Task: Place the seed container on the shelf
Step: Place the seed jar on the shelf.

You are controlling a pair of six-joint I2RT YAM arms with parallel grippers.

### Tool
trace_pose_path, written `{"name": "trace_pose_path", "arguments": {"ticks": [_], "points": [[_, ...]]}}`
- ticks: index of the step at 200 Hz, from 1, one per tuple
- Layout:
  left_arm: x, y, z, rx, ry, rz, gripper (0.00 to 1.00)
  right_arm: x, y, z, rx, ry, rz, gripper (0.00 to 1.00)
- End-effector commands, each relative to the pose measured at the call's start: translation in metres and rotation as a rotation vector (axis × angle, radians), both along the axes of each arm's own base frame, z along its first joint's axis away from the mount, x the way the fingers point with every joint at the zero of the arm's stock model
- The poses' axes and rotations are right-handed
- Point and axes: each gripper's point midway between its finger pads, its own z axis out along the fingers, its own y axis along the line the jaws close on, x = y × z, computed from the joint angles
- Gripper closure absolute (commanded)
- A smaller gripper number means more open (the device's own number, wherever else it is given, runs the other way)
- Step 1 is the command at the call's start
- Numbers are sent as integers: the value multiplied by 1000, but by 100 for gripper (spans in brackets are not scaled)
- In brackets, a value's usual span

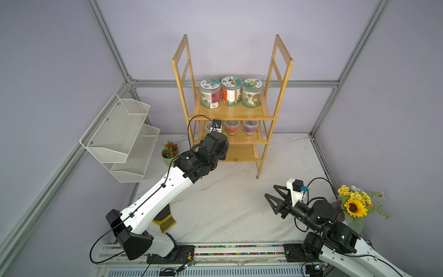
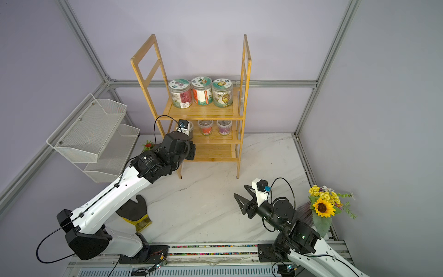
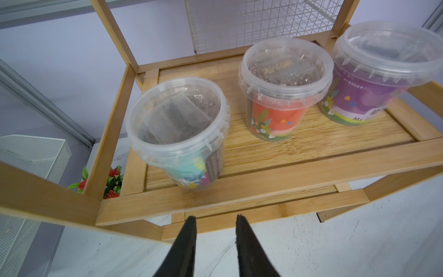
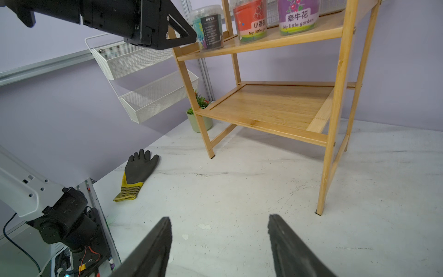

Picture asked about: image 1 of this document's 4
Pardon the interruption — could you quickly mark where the sunflower bouquet in vase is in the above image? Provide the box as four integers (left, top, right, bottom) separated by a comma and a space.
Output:
338, 185, 391, 234

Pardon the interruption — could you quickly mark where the black and yellow glove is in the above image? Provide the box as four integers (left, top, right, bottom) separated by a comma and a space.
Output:
152, 204, 176, 234

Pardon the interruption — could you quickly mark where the seed jar with red base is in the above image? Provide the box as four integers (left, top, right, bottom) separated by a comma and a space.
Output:
220, 76, 242, 106

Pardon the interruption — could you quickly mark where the green pot with red flowers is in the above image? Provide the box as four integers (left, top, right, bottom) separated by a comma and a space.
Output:
162, 140, 180, 166

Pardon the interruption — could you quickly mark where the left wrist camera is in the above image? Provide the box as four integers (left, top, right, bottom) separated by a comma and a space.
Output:
210, 120, 222, 133

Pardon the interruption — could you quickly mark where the small clear seed cup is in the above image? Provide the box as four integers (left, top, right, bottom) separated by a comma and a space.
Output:
205, 121, 212, 133
224, 120, 240, 136
243, 120, 259, 136

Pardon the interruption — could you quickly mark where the green-lid sunflower seed jar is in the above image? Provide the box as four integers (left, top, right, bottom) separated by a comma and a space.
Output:
241, 78, 264, 108

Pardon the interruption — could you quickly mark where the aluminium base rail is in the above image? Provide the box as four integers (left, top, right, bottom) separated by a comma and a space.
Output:
89, 240, 388, 277

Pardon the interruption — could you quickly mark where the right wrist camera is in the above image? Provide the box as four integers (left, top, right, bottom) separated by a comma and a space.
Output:
286, 178, 308, 206

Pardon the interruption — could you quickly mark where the bamboo three-tier shelf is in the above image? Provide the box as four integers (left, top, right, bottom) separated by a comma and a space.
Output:
172, 34, 294, 178

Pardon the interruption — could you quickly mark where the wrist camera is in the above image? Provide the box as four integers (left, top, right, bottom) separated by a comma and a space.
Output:
210, 120, 222, 133
286, 178, 308, 206

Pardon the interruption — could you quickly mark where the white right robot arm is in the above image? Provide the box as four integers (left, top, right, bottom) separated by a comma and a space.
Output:
264, 180, 409, 277

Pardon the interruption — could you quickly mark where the seed jar with floral lid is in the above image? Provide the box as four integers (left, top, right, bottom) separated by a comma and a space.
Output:
200, 78, 221, 109

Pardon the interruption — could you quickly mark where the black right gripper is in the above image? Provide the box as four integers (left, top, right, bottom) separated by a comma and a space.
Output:
265, 185, 320, 232

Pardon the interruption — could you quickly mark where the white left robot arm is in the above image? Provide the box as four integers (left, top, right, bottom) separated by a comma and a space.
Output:
106, 132, 229, 260

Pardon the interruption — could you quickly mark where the white mesh wall basket rack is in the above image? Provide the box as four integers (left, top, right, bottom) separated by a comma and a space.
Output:
79, 94, 160, 183

